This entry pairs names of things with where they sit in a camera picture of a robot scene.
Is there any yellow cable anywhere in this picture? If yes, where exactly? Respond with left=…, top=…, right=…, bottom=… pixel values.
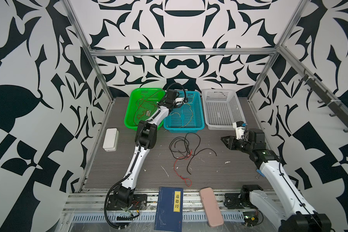
left=168, top=100, right=198, bottom=128

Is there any red cable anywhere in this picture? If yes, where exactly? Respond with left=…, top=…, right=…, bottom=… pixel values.
left=133, top=90, right=166, bottom=125

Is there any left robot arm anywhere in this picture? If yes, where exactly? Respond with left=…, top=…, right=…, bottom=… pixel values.
left=104, top=83, right=188, bottom=210

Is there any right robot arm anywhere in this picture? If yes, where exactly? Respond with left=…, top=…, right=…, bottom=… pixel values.
left=221, top=122, right=332, bottom=232

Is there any teal plastic basket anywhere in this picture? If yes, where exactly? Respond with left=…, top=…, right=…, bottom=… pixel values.
left=163, top=91, right=205, bottom=133

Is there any green plastic basket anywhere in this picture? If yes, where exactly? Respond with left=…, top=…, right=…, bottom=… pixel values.
left=124, top=88, right=165, bottom=131

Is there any blue binder clip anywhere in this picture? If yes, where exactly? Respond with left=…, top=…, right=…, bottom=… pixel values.
left=256, top=169, right=265, bottom=178

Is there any white plastic basket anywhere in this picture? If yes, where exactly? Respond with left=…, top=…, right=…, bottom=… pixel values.
left=202, top=89, right=246, bottom=131

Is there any white box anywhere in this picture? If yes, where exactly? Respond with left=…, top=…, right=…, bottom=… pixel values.
left=102, top=128, right=119, bottom=152

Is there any small circuit board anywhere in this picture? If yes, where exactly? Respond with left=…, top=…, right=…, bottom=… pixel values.
left=243, top=211, right=264, bottom=227

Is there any pink case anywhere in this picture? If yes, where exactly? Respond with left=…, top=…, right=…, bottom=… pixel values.
left=200, top=188, right=224, bottom=228

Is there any blue book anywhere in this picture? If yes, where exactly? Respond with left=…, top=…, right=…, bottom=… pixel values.
left=154, top=187, right=183, bottom=232

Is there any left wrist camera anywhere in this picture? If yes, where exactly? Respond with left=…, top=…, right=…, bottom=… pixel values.
left=175, top=97, right=188, bottom=108

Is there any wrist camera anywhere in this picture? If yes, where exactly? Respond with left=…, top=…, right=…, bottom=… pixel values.
left=233, top=121, right=246, bottom=140
left=175, top=97, right=188, bottom=108

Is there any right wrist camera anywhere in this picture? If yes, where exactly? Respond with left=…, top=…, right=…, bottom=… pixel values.
left=233, top=121, right=246, bottom=140

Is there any tangled cable pile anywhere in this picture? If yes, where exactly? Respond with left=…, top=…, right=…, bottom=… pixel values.
left=169, top=132, right=218, bottom=188

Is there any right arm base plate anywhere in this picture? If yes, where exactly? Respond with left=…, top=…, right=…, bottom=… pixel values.
left=224, top=185, right=263, bottom=209

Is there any wall hook rail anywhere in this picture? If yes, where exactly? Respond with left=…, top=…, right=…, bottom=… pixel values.
left=298, top=68, right=348, bottom=134

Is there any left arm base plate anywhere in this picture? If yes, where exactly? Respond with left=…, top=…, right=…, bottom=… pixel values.
left=106, top=194, right=148, bottom=211

